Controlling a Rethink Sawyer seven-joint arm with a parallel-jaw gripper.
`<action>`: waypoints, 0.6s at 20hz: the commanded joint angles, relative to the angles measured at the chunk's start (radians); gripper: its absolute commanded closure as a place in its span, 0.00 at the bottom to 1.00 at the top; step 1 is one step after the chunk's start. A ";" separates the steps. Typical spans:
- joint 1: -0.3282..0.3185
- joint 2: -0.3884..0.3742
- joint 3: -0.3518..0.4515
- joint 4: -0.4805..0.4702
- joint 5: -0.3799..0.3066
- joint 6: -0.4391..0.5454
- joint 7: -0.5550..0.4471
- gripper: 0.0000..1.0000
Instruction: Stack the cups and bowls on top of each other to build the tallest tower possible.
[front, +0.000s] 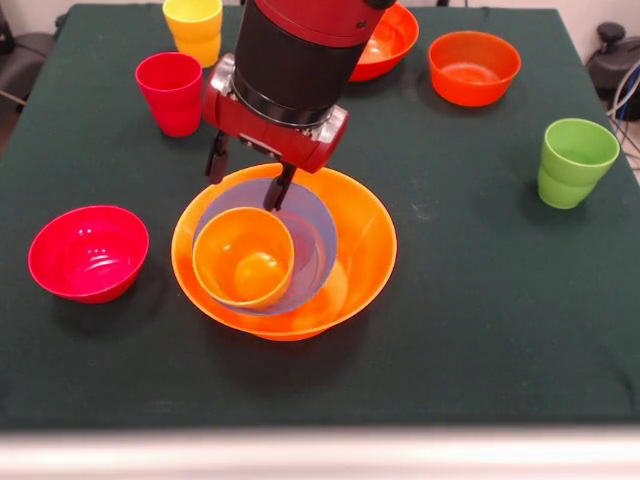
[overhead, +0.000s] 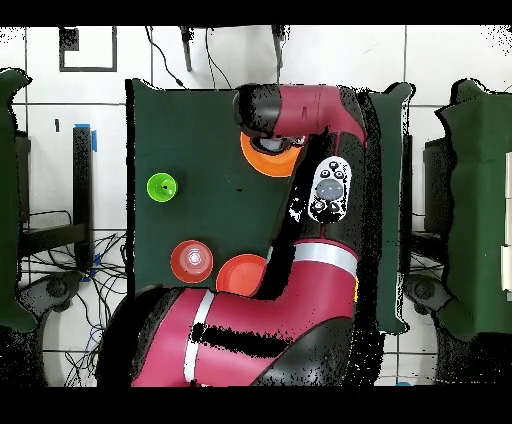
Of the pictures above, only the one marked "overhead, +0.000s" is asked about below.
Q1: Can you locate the large orange bowl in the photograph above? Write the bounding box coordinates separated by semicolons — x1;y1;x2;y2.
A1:
239;131;306;178

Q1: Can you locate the large red-orange bowl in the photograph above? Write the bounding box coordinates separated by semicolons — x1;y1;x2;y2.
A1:
215;253;268;298

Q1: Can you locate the small red-orange bowl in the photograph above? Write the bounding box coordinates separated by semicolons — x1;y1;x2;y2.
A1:
169;239;215;285

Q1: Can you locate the green cup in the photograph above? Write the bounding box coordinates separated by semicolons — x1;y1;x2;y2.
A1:
146;172;179;203

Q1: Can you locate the dark green tablecloth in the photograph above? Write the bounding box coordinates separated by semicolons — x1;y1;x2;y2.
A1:
125;77;413;335

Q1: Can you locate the blue tape piece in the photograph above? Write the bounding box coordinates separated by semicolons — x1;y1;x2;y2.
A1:
73;122;98;153

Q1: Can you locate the neighbouring green cloth table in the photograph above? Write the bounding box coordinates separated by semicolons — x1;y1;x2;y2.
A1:
435;78;512;341
0;67;39;333

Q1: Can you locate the white panel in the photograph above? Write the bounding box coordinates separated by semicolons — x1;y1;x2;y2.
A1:
499;151;512;293

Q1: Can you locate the black cable with plug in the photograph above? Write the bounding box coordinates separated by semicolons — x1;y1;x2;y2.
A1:
144;26;187;89

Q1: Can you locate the tangle of cables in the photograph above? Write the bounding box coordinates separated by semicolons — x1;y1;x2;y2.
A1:
19;231;129;387

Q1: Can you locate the black metal frame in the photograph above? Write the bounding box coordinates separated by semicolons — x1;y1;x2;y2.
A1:
17;125;94;271
400;133;449;265

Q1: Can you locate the camera tripod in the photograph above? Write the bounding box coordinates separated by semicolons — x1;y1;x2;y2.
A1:
178;25;290;83

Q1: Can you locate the dark grey pedestal base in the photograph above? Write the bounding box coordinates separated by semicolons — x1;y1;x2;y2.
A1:
403;273;455;315
17;271;85;315

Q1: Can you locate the black square frame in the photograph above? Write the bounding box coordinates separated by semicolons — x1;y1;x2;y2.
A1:
58;26;118;73

